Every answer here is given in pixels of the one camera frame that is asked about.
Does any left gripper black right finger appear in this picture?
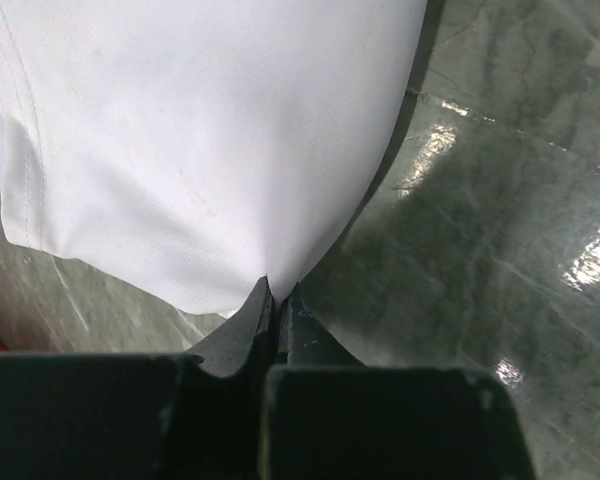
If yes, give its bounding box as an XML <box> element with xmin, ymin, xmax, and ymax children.
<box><xmin>259</xmin><ymin>293</ymin><xmax>535</xmax><ymax>479</ymax></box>

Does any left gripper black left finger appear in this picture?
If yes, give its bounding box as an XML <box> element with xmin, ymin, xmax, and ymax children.
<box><xmin>0</xmin><ymin>280</ymin><xmax>274</xmax><ymax>479</ymax></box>

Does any white t-shirt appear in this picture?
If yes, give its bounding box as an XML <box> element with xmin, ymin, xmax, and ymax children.
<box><xmin>0</xmin><ymin>1</ymin><xmax>426</xmax><ymax>314</ymax></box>

